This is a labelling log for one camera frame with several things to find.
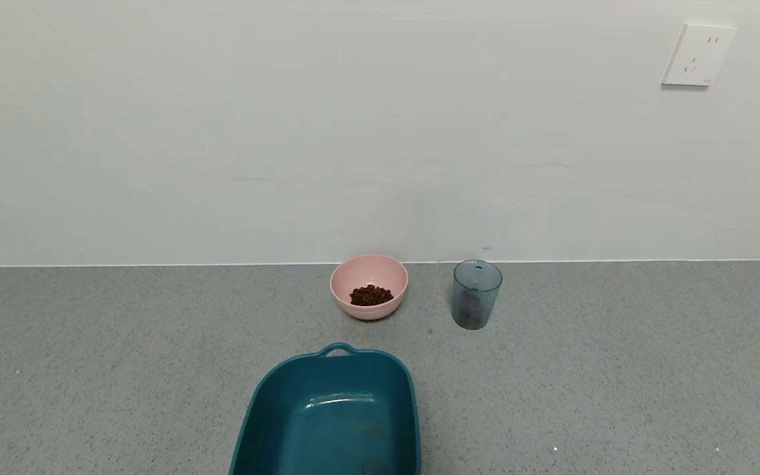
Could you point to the brown coffee beans pile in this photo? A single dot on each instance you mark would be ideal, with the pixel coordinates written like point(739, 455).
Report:
point(371, 295)

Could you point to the translucent blue ribbed cup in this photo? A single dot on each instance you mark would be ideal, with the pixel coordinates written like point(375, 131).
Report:
point(477, 297)

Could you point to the pink plastic bowl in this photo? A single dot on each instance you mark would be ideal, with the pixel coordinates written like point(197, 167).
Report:
point(368, 274)

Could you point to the teal plastic basin tray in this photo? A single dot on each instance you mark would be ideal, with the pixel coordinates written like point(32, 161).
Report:
point(330, 415)

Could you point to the white wall socket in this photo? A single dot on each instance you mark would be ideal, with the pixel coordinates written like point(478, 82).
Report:
point(699, 56)

